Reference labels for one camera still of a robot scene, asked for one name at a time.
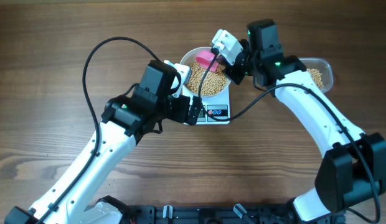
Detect pink plastic scoop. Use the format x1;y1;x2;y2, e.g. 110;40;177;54
195;49;215;70

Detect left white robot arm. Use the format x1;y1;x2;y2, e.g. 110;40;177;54
4;60;199;223

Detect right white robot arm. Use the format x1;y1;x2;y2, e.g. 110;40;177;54
212;19;386;223

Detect dried soybeans in bowl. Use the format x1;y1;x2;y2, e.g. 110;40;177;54
186;62;227;96

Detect white digital kitchen scale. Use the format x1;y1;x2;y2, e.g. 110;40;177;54
196;87;230;125

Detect white bowl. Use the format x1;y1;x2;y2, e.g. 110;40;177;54
180;47;230;99

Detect dried soybeans in container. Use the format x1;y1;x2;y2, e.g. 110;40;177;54
307;68;324;89

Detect clear plastic container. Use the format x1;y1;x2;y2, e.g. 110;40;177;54
300;58;334;93

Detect left black camera cable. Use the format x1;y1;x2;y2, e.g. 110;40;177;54
34;36;183;224

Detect black camera cable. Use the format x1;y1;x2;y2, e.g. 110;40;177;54
34;36;183;224
197;46;382;224

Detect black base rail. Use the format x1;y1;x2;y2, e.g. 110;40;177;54
96;203;346;224

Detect right black camera cable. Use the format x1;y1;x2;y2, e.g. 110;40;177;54
197;46;382;224

